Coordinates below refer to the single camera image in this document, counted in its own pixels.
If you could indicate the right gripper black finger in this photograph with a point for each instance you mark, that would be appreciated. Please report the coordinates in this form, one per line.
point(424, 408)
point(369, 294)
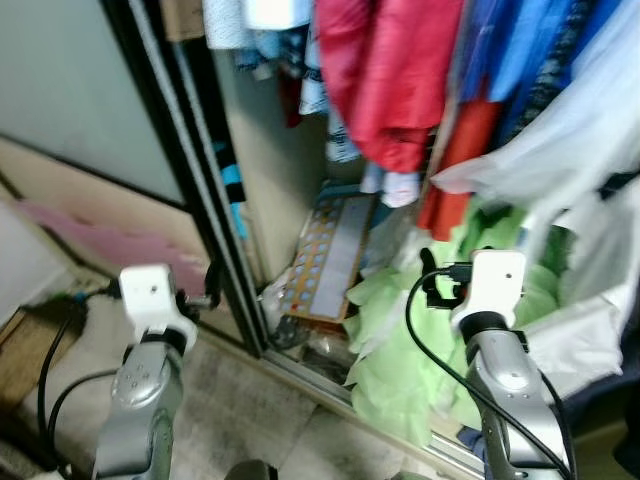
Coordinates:
point(428, 265)

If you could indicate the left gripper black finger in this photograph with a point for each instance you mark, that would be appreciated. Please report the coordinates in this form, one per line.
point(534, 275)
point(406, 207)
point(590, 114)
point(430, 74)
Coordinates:
point(213, 280)

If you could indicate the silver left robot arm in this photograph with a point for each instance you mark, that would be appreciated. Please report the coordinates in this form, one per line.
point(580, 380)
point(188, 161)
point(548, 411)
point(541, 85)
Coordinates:
point(140, 410)

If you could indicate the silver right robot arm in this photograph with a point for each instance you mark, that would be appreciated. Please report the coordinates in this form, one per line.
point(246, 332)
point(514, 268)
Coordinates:
point(510, 385)

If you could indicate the light green cloth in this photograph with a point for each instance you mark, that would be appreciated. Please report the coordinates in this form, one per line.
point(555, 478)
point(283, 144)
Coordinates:
point(400, 345)

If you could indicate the small white garment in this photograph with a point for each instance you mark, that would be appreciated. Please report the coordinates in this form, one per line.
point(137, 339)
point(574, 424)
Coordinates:
point(400, 188)

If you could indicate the colourful dotted game box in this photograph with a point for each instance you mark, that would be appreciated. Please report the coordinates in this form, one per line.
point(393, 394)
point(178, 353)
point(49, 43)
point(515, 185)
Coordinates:
point(335, 250)

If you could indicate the black blue striped garment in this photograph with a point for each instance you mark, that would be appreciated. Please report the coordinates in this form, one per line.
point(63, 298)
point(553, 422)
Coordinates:
point(230, 180)

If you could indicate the pink foam mat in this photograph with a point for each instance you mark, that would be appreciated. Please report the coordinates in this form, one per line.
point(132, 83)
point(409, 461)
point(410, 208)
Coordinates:
point(110, 245)

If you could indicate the orange red hanging garment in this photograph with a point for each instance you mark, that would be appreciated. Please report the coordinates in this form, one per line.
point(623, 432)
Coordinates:
point(465, 150)

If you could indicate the white fabric cloth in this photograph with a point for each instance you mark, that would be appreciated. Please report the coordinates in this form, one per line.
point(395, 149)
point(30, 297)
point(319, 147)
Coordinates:
point(590, 320)

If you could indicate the dark navy cloth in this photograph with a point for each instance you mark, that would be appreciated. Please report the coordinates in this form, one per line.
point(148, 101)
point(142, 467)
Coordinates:
point(630, 365)

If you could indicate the blue hanging garment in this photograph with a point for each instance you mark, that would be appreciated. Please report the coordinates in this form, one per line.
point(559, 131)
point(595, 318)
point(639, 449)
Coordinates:
point(520, 50)

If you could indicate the light blue patterned garment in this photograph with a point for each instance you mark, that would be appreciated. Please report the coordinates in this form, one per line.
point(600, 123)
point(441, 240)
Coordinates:
point(270, 45)

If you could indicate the black framed wardrobe sliding door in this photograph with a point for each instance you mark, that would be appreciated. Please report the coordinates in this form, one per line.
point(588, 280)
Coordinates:
point(60, 90)

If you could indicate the brown cardboard box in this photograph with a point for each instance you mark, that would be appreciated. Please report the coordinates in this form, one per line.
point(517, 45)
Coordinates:
point(182, 18)

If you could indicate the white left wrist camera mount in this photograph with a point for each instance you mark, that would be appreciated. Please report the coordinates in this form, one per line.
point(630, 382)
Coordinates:
point(155, 295)

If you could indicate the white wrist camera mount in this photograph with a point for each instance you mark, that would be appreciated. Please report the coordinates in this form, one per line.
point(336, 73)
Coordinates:
point(495, 285)
point(155, 295)

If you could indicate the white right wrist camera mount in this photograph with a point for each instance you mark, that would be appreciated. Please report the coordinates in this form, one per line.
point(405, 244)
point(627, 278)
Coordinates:
point(495, 285)

